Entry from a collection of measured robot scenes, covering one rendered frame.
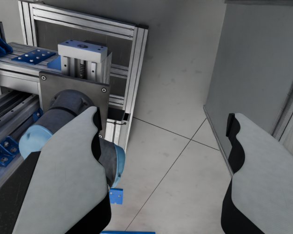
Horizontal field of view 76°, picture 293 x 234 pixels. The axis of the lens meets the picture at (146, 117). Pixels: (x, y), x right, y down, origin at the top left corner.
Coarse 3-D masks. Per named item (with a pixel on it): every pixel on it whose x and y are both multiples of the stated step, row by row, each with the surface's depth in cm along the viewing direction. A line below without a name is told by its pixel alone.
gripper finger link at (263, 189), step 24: (240, 120) 10; (240, 144) 8; (264, 144) 8; (240, 168) 7; (264, 168) 7; (288, 168) 7; (240, 192) 6; (264, 192) 6; (288, 192) 6; (240, 216) 6; (264, 216) 6; (288, 216) 6
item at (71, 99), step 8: (56, 96) 59; (64, 96) 57; (72, 96) 58; (80, 96) 59; (56, 104) 55; (64, 104) 55; (72, 104) 56; (80, 104) 58; (88, 104) 60; (72, 112) 54; (80, 112) 57
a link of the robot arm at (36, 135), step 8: (48, 112) 52; (56, 112) 51; (64, 112) 52; (40, 120) 48; (48, 120) 48; (56, 120) 49; (64, 120) 50; (32, 128) 46; (40, 128) 45; (48, 128) 46; (56, 128) 47; (24, 136) 44; (32, 136) 43; (40, 136) 43; (48, 136) 44; (24, 144) 44; (32, 144) 44; (40, 144) 43; (24, 152) 45
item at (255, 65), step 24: (240, 24) 106; (264, 24) 82; (288, 24) 67; (240, 48) 104; (264, 48) 81; (288, 48) 66; (216, 72) 144; (240, 72) 103; (264, 72) 80; (288, 72) 66; (216, 96) 141; (240, 96) 101; (264, 96) 79; (216, 120) 139; (264, 120) 79
